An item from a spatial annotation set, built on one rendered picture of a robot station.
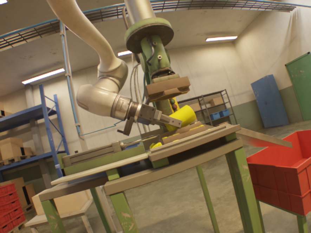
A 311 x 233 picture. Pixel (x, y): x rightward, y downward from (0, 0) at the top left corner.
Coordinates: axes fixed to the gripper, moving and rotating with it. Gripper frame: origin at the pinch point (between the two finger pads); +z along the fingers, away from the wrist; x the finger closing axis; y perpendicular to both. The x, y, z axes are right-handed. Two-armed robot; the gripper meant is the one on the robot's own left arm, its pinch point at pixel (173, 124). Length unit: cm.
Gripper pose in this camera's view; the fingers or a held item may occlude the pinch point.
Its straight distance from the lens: 64.9
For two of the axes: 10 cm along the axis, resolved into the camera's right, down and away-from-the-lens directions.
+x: -1.9, 1.3, 9.7
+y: 2.7, -9.5, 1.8
